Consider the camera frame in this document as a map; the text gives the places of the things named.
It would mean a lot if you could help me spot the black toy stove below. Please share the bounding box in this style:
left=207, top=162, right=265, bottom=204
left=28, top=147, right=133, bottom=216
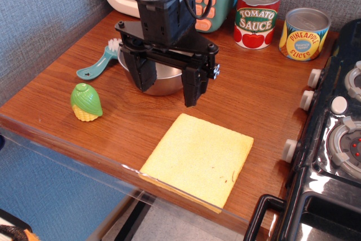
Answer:
left=244, top=19, right=360, bottom=240

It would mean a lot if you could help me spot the pineapple slices can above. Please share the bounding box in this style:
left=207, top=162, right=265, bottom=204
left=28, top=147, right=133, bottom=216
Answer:
left=279, top=7, right=331, bottom=62

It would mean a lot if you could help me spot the silver metal pot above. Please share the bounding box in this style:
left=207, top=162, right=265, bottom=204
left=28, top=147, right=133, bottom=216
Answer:
left=117, top=47, right=183, bottom=96

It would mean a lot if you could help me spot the green yellow toy corn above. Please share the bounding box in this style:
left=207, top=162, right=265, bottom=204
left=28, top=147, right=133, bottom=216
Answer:
left=71, top=83, right=103, bottom=122

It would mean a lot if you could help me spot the teal dish brush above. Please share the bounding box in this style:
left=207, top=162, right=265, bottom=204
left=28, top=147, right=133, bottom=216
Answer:
left=76, top=38, right=122, bottom=80

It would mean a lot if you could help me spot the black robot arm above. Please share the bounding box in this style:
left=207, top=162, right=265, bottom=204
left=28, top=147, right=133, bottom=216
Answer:
left=116, top=0, right=219, bottom=107

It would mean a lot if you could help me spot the tomato sauce can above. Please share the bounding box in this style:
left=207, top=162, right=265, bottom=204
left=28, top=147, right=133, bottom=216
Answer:
left=234, top=0, right=281, bottom=50

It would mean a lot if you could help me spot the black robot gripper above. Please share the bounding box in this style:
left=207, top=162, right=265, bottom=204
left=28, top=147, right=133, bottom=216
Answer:
left=115, top=0, right=219, bottom=107

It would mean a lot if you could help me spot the clear acrylic table guard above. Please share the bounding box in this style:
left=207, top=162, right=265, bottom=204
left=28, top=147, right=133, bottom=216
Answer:
left=1, top=128, right=247, bottom=240

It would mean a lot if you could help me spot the yellow sponge cloth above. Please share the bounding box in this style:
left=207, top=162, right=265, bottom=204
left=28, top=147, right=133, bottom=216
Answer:
left=139, top=113, right=254, bottom=214

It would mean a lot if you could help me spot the orange striped plush toy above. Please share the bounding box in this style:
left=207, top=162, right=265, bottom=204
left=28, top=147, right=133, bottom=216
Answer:
left=1, top=225, right=39, bottom=241

